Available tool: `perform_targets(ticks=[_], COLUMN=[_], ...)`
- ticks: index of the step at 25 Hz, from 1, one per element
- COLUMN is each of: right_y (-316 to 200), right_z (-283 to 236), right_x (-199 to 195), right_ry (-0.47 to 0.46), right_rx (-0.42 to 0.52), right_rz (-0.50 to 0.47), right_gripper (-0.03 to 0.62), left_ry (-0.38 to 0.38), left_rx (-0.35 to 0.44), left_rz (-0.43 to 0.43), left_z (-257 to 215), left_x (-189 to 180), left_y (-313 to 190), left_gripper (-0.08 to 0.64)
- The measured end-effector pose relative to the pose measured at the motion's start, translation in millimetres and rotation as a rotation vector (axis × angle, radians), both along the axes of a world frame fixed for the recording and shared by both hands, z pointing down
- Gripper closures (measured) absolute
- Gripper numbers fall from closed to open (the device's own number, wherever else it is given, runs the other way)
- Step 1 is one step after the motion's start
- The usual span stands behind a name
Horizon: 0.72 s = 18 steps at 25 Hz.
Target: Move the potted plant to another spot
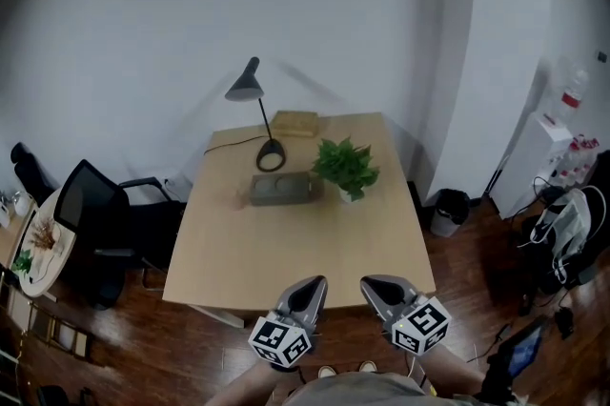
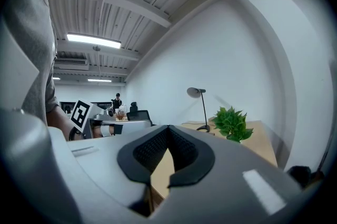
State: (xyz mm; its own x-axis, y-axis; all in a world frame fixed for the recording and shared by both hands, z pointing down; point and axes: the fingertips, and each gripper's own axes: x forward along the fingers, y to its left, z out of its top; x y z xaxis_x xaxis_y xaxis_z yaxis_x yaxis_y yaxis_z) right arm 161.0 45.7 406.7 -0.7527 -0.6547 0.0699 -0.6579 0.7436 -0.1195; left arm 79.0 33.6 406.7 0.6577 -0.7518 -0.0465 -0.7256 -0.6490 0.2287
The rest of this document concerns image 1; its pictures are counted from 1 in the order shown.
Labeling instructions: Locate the white and black bag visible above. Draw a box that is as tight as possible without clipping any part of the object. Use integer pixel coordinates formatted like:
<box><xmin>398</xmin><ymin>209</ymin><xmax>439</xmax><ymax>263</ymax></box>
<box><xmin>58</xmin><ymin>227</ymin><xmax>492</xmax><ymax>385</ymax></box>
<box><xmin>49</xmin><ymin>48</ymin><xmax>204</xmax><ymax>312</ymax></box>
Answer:
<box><xmin>519</xmin><ymin>185</ymin><xmax>597</xmax><ymax>287</ymax></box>

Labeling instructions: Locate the group of red-capped bottles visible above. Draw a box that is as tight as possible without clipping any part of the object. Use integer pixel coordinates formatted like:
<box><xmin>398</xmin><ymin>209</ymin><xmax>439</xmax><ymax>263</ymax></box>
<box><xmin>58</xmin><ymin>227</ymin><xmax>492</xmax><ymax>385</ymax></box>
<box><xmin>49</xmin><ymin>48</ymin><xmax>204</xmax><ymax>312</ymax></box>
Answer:
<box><xmin>552</xmin><ymin>132</ymin><xmax>600</xmax><ymax>187</ymax></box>

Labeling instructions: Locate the clear water jug red label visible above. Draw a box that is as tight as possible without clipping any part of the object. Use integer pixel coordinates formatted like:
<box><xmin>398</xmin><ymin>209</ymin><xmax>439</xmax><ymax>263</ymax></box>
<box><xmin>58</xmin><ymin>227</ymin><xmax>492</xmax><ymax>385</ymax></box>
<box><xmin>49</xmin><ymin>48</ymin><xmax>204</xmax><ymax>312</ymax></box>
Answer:
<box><xmin>547</xmin><ymin>54</ymin><xmax>591</xmax><ymax>125</ymax></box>

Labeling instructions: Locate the black screen on stand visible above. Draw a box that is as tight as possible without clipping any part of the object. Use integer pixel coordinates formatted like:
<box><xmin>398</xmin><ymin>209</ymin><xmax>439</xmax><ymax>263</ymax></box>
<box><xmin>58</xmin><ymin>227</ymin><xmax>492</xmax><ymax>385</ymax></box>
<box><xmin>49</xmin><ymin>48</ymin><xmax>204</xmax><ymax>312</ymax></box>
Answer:
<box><xmin>486</xmin><ymin>314</ymin><xmax>550</xmax><ymax>384</ymax></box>

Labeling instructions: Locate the black lamp cable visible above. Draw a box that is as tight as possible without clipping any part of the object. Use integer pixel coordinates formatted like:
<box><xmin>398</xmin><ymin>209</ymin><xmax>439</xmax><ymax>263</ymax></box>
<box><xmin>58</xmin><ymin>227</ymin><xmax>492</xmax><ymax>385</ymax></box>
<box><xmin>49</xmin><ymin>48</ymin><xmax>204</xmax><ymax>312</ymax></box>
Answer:
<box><xmin>203</xmin><ymin>135</ymin><xmax>269</xmax><ymax>155</ymax></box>

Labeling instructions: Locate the black trash bin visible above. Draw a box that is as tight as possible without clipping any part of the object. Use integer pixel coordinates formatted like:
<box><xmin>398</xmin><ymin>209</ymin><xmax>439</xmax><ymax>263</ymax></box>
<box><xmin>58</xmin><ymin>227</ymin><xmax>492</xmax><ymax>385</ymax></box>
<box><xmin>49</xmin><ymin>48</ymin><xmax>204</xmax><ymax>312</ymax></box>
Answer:
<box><xmin>429</xmin><ymin>188</ymin><xmax>471</xmax><ymax>238</ymax></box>

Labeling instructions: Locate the green potted plant white pot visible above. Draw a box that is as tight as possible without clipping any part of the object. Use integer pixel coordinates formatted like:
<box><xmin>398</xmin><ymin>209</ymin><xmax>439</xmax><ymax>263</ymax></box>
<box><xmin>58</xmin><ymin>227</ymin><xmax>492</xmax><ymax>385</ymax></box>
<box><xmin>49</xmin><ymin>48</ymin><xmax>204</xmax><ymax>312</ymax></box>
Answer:
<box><xmin>311</xmin><ymin>135</ymin><xmax>381</xmax><ymax>205</ymax></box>

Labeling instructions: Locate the dried brown flower bunch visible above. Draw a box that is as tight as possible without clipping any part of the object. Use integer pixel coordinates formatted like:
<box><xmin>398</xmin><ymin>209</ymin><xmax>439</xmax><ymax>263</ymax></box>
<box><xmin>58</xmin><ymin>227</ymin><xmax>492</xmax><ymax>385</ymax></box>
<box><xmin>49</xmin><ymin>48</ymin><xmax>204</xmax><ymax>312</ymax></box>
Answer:
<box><xmin>28</xmin><ymin>215</ymin><xmax>62</xmax><ymax>251</ymax></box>

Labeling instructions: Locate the white round lamp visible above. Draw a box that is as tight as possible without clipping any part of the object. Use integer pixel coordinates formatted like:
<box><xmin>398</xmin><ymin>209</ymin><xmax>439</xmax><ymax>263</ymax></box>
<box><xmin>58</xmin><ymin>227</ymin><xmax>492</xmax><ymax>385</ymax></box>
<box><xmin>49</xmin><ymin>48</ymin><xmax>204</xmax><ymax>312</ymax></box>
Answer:
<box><xmin>10</xmin><ymin>191</ymin><xmax>33</xmax><ymax>213</ymax></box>

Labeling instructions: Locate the round wooden side table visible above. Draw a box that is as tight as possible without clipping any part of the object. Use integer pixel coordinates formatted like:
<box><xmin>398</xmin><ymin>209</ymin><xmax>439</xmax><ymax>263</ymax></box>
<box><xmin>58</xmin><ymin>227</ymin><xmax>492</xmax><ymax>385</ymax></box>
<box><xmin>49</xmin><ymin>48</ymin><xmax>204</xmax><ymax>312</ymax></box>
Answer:
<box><xmin>10</xmin><ymin>186</ymin><xmax>78</xmax><ymax>304</ymax></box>

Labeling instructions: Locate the white water dispenser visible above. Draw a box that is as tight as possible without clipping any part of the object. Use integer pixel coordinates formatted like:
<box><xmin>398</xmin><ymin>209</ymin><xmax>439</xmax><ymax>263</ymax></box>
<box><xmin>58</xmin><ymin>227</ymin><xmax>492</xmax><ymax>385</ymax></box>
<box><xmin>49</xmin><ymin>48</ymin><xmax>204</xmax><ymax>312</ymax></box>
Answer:
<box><xmin>489</xmin><ymin>112</ymin><xmax>574</xmax><ymax>221</ymax></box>

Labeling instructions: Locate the grey two-hole desk organizer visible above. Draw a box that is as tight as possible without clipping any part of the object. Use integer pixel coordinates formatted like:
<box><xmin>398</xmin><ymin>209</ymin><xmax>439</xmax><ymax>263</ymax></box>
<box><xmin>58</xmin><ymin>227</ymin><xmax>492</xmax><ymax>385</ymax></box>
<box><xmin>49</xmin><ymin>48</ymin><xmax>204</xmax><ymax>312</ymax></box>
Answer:
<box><xmin>249</xmin><ymin>171</ymin><xmax>327</xmax><ymax>207</ymax></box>

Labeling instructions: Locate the small green plant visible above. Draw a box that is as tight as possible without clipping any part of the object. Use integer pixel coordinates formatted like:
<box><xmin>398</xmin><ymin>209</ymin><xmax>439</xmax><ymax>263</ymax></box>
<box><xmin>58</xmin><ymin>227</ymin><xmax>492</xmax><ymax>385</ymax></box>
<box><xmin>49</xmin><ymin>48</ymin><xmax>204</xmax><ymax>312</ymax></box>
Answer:
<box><xmin>10</xmin><ymin>250</ymin><xmax>34</xmax><ymax>277</ymax></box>

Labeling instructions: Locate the wooden frame rack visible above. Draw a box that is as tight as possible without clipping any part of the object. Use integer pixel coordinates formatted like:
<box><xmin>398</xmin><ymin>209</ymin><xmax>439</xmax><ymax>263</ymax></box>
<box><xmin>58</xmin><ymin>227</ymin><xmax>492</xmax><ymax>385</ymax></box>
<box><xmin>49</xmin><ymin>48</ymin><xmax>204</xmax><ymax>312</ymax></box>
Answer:
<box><xmin>7</xmin><ymin>287</ymin><xmax>95</xmax><ymax>363</ymax></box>

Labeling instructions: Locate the person's right forearm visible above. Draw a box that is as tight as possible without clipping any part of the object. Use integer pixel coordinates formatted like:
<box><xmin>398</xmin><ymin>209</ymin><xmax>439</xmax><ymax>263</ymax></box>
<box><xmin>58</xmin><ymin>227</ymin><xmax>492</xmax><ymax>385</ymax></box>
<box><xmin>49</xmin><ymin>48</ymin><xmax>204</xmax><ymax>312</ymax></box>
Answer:
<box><xmin>417</xmin><ymin>342</ymin><xmax>488</xmax><ymax>401</ymax></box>

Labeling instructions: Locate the black desk lamp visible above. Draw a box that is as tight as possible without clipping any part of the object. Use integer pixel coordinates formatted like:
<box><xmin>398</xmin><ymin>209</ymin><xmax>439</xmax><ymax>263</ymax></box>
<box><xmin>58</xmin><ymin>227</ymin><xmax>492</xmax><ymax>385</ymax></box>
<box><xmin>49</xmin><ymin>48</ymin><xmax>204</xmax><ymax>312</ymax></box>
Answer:
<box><xmin>224</xmin><ymin>56</ymin><xmax>288</xmax><ymax>173</ymax></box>

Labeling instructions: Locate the black mesh office chair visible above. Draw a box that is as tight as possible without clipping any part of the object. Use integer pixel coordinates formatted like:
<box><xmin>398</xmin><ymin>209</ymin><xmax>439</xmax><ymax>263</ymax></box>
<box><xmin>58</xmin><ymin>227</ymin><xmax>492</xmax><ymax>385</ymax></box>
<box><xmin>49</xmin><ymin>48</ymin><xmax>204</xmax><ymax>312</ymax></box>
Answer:
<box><xmin>52</xmin><ymin>158</ymin><xmax>188</xmax><ymax>312</ymax></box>

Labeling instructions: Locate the person's grey shirt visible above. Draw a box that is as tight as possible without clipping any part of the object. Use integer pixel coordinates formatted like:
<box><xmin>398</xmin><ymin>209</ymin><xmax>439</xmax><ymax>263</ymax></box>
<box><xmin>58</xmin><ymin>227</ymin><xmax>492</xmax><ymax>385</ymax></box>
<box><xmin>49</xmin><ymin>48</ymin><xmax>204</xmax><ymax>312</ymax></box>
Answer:
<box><xmin>284</xmin><ymin>370</ymin><xmax>482</xmax><ymax>406</ymax></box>

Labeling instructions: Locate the person's left forearm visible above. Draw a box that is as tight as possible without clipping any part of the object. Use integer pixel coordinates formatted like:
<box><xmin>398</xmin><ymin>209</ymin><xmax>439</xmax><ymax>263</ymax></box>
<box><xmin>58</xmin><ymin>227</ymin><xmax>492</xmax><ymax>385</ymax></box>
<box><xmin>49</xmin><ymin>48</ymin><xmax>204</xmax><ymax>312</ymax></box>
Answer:
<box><xmin>203</xmin><ymin>360</ymin><xmax>283</xmax><ymax>406</ymax></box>

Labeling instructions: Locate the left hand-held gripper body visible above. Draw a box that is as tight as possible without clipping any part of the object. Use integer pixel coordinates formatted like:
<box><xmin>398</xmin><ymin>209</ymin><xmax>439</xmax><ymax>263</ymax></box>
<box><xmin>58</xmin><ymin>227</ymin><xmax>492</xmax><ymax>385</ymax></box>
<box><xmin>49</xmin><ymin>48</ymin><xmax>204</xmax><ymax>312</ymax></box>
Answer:
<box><xmin>248</xmin><ymin>293</ymin><xmax>322</xmax><ymax>370</ymax></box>

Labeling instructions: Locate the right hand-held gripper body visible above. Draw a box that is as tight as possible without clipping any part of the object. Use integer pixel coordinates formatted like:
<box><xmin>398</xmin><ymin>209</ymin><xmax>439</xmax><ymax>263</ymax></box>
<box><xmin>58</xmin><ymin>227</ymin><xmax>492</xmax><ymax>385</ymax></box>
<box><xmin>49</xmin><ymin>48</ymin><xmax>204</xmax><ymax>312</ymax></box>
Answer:
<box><xmin>376</xmin><ymin>289</ymin><xmax>453</xmax><ymax>355</ymax></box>

